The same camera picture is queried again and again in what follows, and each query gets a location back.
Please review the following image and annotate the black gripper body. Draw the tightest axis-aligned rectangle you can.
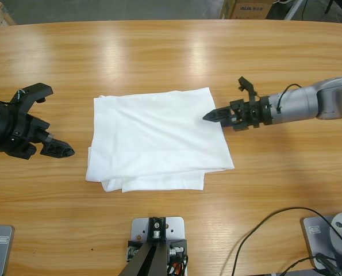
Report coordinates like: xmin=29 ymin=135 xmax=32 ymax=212
xmin=0 ymin=99 xmax=51 ymax=160
xmin=221 ymin=95 xmax=275 ymax=132

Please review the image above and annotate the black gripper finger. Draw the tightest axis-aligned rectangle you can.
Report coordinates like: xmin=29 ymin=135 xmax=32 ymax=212
xmin=202 ymin=106 xmax=237 ymax=123
xmin=40 ymin=137 xmax=76 ymax=159

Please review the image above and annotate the white t-shirt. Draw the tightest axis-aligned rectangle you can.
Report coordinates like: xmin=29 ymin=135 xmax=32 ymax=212
xmin=84 ymin=87 xmax=235 ymax=193

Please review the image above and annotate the cardboard box blue AUX print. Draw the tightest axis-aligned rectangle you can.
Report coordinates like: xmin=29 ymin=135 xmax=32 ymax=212
xmin=219 ymin=0 xmax=275 ymax=20

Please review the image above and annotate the grey metal stand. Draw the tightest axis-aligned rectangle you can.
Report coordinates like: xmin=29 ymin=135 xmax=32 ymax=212
xmin=266 ymin=0 xmax=305 ymax=21

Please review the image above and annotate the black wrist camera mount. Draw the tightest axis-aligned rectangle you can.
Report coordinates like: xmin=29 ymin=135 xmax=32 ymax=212
xmin=8 ymin=82 xmax=54 ymax=116
xmin=236 ymin=76 xmax=259 ymax=101

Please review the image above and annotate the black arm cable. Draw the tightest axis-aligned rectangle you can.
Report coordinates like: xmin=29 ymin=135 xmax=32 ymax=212
xmin=276 ymin=83 xmax=302 ymax=114

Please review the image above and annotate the long thin black cable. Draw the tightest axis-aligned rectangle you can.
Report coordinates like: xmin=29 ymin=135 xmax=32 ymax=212
xmin=232 ymin=206 xmax=342 ymax=276

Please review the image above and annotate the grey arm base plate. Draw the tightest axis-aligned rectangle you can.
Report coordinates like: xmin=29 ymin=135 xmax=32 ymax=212
xmin=299 ymin=212 xmax=342 ymax=271
xmin=0 ymin=225 xmax=16 ymax=276

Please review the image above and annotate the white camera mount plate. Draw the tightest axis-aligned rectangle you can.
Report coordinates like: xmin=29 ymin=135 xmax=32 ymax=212
xmin=130 ymin=217 xmax=186 ymax=259

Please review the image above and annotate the dark camera post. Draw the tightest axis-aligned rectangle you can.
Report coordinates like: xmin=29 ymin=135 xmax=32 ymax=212
xmin=121 ymin=217 xmax=169 ymax=276

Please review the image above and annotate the black orange cable bundle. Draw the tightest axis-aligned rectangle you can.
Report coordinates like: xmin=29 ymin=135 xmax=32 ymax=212
xmin=166 ymin=252 xmax=190 ymax=276

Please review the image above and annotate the thick black base cable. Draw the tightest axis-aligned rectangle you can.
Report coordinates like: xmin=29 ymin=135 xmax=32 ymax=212
xmin=282 ymin=252 xmax=342 ymax=276

